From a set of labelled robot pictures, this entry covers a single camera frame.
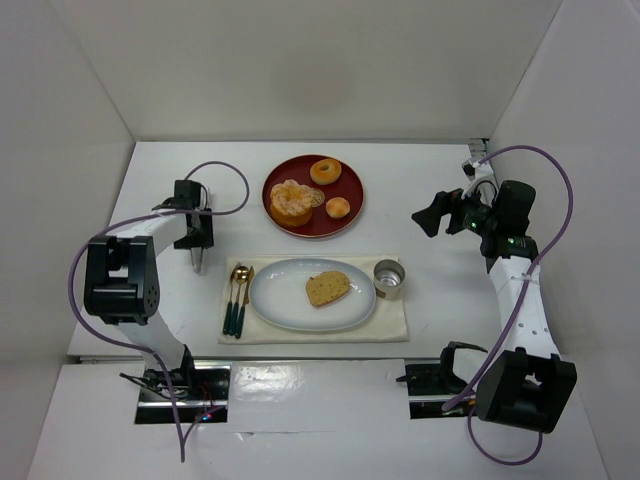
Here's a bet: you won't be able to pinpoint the sliced bread piece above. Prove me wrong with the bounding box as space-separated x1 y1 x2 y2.
305 271 351 308

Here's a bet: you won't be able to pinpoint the metal tongs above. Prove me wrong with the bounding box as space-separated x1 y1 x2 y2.
190 247 204 273

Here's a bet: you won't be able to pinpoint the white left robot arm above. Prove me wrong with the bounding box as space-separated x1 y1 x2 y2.
84 180 214 391

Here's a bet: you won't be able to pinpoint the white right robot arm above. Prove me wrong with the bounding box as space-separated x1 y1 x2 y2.
411 180 577 434

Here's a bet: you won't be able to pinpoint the steel cup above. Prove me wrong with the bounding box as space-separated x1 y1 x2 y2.
373 259 406 300

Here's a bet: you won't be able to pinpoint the dark red round tray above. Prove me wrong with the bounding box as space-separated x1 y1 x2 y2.
261 154 364 238

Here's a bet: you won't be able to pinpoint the light blue oval plate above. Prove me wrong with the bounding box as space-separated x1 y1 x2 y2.
249 257 376 333

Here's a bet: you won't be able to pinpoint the small round bun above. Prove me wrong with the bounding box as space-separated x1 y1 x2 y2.
325 197 351 219

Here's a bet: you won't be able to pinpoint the large crumb-topped yellow cake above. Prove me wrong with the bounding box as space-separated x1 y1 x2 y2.
269 179 324 227

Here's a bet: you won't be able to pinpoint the cream cloth placemat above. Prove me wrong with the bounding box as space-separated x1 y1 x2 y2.
217 255 409 345

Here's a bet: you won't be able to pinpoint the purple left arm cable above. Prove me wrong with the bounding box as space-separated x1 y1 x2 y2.
67 160 250 463

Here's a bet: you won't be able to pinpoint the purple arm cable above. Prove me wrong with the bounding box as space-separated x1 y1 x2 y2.
439 144 575 466
67 160 250 463

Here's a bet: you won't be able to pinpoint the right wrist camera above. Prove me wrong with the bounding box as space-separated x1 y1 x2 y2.
461 158 494 196

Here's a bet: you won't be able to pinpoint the gold spoon green handle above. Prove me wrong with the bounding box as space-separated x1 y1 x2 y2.
229 265 250 336

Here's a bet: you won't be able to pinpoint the gold fork green handle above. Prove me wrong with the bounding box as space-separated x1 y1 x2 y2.
222 262 244 335

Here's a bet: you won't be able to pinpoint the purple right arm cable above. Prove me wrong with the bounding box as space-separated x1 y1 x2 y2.
439 144 575 466

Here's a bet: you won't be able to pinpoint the ring-shaped bread donut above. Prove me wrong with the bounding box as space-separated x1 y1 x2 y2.
310 158 342 185

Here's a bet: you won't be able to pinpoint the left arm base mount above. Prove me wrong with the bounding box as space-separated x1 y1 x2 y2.
119 361 231 425

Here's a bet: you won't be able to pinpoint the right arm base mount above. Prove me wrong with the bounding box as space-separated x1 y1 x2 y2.
395 341 488 420

